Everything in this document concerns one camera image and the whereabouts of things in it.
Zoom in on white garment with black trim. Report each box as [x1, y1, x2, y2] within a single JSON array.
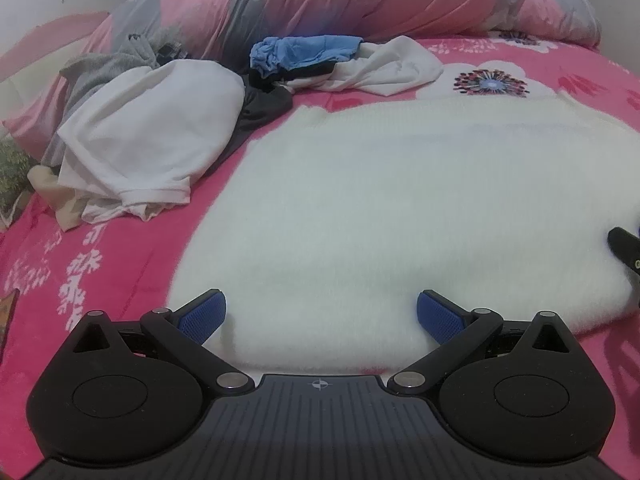
[[285, 36, 445, 97]]

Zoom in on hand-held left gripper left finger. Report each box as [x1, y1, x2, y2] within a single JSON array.
[[60, 288, 252, 394]]

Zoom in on pink floral blanket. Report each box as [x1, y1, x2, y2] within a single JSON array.
[[0, 35, 640, 480]]

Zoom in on beige garment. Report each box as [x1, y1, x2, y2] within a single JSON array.
[[27, 164, 90, 232]]

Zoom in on black smartphone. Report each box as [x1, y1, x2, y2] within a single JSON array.
[[0, 290, 21, 362]]

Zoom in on white t-shirt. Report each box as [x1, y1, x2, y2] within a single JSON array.
[[57, 59, 247, 223]]

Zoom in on cream white fuzzy sweater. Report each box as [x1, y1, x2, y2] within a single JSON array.
[[167, 94, 640, 376]]

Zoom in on light grey garment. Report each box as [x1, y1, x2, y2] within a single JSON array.
[[42, 34, 162, 167]]

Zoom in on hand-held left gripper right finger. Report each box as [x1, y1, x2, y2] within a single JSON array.
[[389, 288, 581, 394]]

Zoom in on green patterned pillow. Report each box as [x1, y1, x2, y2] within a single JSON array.
[[0, 139, 39, 231]]

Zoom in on pink and grey quilt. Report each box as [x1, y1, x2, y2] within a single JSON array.
[[2, 0, 603, 157]]

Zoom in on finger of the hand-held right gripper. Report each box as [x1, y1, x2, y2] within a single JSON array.
[[607, 227, 640, 276]]

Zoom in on dark grey garment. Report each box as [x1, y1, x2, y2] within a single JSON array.
[[204, 72, 296, 177]]

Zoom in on blue garment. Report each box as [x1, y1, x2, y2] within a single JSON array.
[[250, 35, 365, 79]]

